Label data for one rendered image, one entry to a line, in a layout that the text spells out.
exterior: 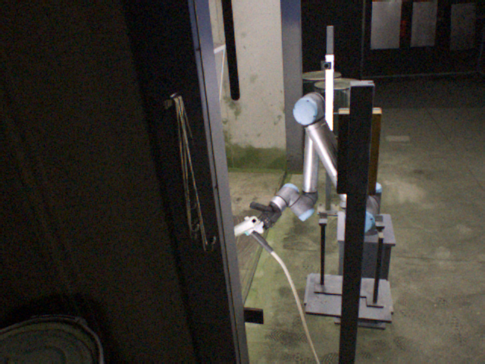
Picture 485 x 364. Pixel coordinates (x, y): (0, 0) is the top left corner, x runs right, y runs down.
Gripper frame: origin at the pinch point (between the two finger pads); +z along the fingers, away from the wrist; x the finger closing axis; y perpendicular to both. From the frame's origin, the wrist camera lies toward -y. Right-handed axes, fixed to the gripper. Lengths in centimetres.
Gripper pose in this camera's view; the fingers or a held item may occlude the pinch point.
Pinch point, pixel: (248, 230)
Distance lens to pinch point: 194.1
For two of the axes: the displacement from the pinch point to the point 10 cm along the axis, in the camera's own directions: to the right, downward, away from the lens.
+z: -6.3, 6.4, -4.4
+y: 7.0, 7.1, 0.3
